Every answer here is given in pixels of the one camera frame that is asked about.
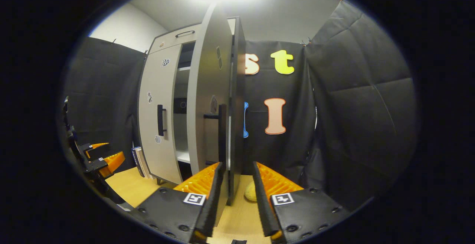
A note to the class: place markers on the beige book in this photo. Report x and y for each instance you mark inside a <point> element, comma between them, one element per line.
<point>140,162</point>

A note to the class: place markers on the grey double-door shoe cabinet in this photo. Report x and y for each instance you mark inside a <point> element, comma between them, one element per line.
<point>174,40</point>

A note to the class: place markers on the grey shoe cabinet door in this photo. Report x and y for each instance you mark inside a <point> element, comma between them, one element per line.
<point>156,88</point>
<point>204,69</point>

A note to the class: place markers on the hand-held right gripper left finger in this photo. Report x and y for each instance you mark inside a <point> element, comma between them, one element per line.
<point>215,199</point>

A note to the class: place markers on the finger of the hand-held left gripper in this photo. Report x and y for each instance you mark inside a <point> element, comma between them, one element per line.
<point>111,162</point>
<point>91,148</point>

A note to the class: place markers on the white and black book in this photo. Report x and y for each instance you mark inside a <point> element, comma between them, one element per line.
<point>146,166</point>

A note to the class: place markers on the blue book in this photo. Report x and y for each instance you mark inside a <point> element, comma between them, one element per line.
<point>134,162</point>

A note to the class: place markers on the yellow sponge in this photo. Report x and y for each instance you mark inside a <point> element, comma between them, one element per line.
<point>250,192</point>

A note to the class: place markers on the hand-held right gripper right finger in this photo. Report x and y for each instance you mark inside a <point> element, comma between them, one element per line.
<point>261,207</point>

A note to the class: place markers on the black backdrop cloth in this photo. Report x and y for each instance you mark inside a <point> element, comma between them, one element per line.
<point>352,106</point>

